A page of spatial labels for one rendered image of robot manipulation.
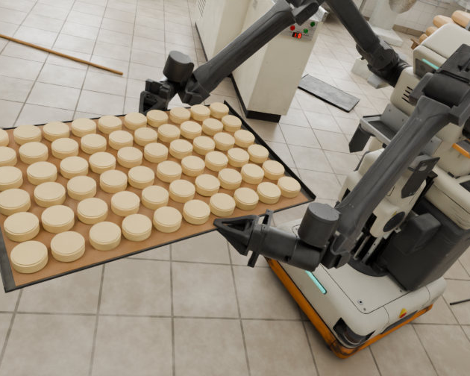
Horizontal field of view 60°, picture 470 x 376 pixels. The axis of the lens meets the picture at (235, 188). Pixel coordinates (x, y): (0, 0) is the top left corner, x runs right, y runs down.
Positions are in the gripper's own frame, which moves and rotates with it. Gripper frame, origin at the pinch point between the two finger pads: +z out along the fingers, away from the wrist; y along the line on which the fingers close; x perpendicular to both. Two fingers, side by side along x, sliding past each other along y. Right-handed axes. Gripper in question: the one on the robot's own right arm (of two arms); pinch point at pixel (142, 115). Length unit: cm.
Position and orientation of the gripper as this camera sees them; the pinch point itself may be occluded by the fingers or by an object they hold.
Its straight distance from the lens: 103.3
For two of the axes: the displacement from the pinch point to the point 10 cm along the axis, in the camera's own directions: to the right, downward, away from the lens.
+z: -2.3, 5.9, -7.8
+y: 2.4, -7.4, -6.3
